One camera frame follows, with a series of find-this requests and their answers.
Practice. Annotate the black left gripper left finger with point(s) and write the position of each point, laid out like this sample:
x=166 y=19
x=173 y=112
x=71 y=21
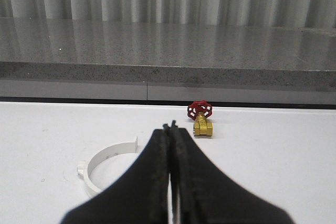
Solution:
x=138 y=196

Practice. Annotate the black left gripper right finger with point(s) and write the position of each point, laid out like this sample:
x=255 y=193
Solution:
x=202 y=193

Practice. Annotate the white half pipe clamp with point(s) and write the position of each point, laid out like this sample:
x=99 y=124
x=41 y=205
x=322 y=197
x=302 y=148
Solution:
x=85 y=168

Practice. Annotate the brass valve red handwheel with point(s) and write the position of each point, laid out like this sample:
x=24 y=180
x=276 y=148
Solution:
x=199 y=111

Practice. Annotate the grey stone counter ledge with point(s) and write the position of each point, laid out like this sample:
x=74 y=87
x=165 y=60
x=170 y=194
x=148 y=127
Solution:
x=87 y=59

